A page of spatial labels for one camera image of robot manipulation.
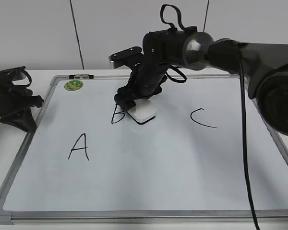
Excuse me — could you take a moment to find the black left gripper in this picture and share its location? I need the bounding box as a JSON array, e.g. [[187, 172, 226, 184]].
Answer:
[[0, 66, 44, 132]]

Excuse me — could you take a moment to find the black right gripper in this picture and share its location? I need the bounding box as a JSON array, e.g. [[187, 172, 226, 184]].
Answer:
[[114, 29, 187, 111]]

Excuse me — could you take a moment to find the white board eraser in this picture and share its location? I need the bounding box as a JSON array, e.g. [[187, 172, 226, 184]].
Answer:
[[127, 99, 157, 125]]

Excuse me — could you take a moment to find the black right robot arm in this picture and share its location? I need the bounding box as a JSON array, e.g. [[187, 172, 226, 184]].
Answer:
[[110, 27, 288, 136]]

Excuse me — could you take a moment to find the black marker clip holder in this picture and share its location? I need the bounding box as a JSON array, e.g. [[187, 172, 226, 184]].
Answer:
[[68, 74, 94, 80]]

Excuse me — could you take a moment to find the round green magnet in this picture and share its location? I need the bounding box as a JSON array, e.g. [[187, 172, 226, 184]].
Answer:
[[64, 80, 84, 91]]

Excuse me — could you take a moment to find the white framed whiteboard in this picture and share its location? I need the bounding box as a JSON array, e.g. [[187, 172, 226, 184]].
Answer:
[[0, 73, 288, 225]]

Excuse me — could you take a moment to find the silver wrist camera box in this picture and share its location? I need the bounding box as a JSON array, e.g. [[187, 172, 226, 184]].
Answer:
[[108, 46, 143, 69]]

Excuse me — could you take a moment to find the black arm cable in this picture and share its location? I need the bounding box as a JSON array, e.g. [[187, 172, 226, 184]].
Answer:
[[236, 45, 261, 230]]

